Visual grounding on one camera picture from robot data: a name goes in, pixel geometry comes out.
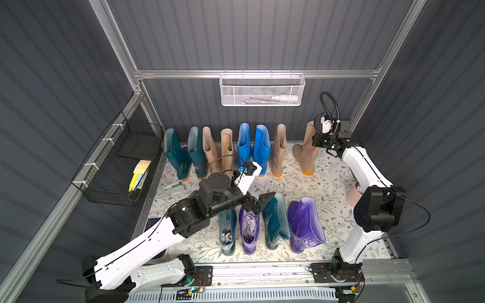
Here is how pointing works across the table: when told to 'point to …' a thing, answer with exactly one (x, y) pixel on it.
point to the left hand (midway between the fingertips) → (266, 187)
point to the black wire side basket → (105, 177)
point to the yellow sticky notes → (138, 173)
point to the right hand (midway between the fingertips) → (317, 135)
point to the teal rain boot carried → (180, 156)
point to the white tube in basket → (285, 98)
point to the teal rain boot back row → (196, 152)
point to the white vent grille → (317, 295)
